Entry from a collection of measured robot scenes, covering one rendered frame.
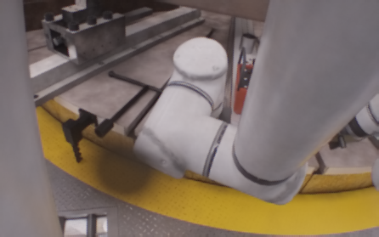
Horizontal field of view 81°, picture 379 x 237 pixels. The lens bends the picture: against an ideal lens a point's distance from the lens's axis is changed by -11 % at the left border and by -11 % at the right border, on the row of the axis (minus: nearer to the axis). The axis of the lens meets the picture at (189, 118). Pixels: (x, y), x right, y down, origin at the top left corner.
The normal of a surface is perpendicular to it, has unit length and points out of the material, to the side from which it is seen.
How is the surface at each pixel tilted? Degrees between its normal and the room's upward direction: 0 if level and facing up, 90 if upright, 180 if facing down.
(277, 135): 111
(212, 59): 23
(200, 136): 34
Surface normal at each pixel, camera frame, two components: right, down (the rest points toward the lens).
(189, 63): -0.07, -0.48
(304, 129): -0.30, 0.84
